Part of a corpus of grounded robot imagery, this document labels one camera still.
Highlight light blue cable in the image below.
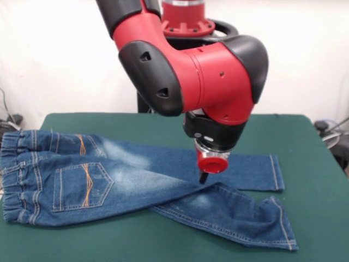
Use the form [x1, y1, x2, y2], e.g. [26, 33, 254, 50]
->
[321, 117, 344, 129]

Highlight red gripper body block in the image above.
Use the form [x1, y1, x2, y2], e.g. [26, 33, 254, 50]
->
[194, 141, 229, 175]

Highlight blue denim jeans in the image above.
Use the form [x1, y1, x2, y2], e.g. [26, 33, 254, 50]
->
[0, 129, 300, 251]

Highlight black cable tangle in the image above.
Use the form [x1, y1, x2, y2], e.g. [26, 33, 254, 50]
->
[0, 87, 24, 132]

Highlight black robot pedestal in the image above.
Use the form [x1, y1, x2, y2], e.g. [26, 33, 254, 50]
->
[136, 18, 240, 114]

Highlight black office chair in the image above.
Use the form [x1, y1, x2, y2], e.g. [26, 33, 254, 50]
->
[314, 120, 349, 177]

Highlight dark green table cloth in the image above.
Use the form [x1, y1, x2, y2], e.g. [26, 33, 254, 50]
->
[0, 113, 349, 262]

